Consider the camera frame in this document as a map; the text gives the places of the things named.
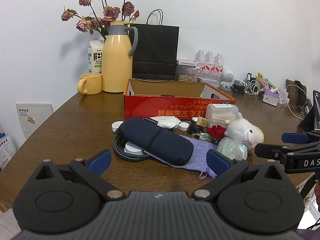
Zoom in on dark wooden stand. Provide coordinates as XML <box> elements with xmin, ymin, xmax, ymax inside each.
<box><xmin>285</xmin><ymin>79</ymin><xmax>310</xmax><ymax>115</ymax></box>

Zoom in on blue white cartons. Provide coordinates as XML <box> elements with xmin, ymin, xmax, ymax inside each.
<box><xmin>0</xmin><ymin>126</ymin><xmax>17</xmax><ymax>173</ymax></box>

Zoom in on clear seed container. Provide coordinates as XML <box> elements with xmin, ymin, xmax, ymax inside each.
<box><xmin>177</xmin><ymin>59</ymin><xmax>200</xmax><ymax>82</ymax></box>

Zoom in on red rose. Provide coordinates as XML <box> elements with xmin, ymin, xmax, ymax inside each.
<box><xmin>206</xmin><ymin>124</ymin><xmax>227</xmax><ymax>140</ymax></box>

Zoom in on white board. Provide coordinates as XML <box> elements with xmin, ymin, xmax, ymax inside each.
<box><xmin>16</xmin><ymin>102</ymin><xmax>53</xmax><ymax>139</ymax></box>

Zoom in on black cable coil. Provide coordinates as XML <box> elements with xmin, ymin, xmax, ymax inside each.
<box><xmin>187</xmin><ymin>120</ymin><xmax>208</xmax><ymax>134</ymax></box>

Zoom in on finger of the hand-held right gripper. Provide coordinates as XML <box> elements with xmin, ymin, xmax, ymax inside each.
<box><xmin>254</xmin><ymin>141</ymin><xmax>320</xmax><ymax>161</ymax></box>
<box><xmin>281</xmin><ymin>131</ymin><xmax>320</xmax><ymax>143</ymax></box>

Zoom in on water bottle red label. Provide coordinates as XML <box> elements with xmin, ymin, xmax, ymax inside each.
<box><xmin>214</xmin><ymin>52</ymin><xmax>224</xmax><ymax>82</ymax></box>
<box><xmin>195</xmin><ymin>49</ymin><xmax>207</xmax><ymax>80</ymax></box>
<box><xmin>205</xmin><ymin>51</ymin><xmax>215</xmax><ymax>80</ymax></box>

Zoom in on clear plastic box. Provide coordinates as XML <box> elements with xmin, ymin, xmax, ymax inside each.
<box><xmin>205</xmin><ymin>103</ymin><xmax>240</xmax><ymax>128</ymax></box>

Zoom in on white robot toy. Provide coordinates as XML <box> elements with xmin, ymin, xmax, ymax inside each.
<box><xmin>220</xmin><ymin>69</ymin><xmax>234</xmax><ymax>91</ymax></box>

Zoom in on navy zip pouch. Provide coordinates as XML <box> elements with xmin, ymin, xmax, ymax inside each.
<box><xmin>117</xmin><ymin>117</ymin><xmax>195</xmax><ymax>166</ymax></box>

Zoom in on white plush sheep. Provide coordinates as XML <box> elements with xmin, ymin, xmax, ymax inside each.
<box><xmin>224</xmin><ymin>112</ymin><xmax>264</xmax><ymax>153</ymax></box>

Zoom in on yellow thermos jug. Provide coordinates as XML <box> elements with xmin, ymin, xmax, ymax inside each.
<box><xmin>102</xmin><ymin>21</ymin><xmax>139</xmax><ymax>93</ymax></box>

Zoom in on white milk carton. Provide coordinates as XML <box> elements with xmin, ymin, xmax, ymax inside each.
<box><xmin>87</xmin><ymin>40</ymin><xmax>105</xmax><ymax>74</ymax></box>

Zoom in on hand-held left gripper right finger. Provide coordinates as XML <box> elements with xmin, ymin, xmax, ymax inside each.
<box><xmin>192</xmin><ymin>149</ymin><xmax>284</xmax><ymax>202</ymax></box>

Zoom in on green snack packet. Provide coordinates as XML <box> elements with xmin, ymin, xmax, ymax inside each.
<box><xmin>258</xmin><ymin>72</ymin><xmax>278</xmax><ymax>90</ymax></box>

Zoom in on large white ribbed cap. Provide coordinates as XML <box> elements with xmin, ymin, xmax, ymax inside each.
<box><xmin>124</xmin><ymin>141</ymin><xmax>145</xmax><ymax>156</ymax></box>

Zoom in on purple linen bag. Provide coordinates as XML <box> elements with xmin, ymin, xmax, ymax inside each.
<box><xmin>144</xmin><ymin>134</ymin><xmax>218</xmax><ymax>180</ymax></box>

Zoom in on black paper bag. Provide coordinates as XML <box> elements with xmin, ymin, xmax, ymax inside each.
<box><xmin>132</xmin><ymin>9</ymin><xmax>180</xmax><ymax>81</ymax></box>

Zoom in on black tablet stand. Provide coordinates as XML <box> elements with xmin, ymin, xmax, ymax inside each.
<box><xmin>297</xmin><ymin>90</ymin><xmax>320</xmax><ymax>133</ymax></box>

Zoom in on white mask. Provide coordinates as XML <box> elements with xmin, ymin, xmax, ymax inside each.
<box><xmin>150</xmin><ymin>116</ymin><xmax>182</xmax><ymax>130</ymax></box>

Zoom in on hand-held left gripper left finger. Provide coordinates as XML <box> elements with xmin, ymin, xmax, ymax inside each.
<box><xmin>35</xmin><ymin>149</ymin><xmax>125</xmax><ymax>201</ymax></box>

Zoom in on yellow mug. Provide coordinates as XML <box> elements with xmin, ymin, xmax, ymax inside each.
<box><xmin>77</xmin><ymin>73</ymin><xmax>102</xmax><ymax>95</ymax></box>

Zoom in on dried pink roses bouquet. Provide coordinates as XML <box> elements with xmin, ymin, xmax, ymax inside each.
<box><xmin>61</xmin><ymin>0</ymin><xmax>140</xmax><ymax>37</ymax></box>

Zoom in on white cable bundle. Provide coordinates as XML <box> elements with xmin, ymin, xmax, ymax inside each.
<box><xmin>244</xmin><ymin>81</ymin><xmax>260</xmax><ymax>96</ymax></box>

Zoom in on iridescent plastic bag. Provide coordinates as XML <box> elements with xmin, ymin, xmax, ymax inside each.
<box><xmin>216</xmin><ymin>139</ymin><xmax>248</xmax><ymax>161</ymax></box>

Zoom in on purple tissue box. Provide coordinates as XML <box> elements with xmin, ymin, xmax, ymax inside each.
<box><xmin>262</xmin><ymin>89</ymin><xmax>280</xmax><ymax>106</ymax></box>

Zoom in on red cardboard box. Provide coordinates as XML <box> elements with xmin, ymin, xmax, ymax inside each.
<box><xmin>123</xmin><ymin>78</ymin><xmax>236</xmax><ymax>120</ymax></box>

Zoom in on braided black cable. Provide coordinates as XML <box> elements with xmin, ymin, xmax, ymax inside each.
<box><xmin>112</xmin><ymin>135</ymin><xmax>150</xmax><ymax>161</ymax></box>

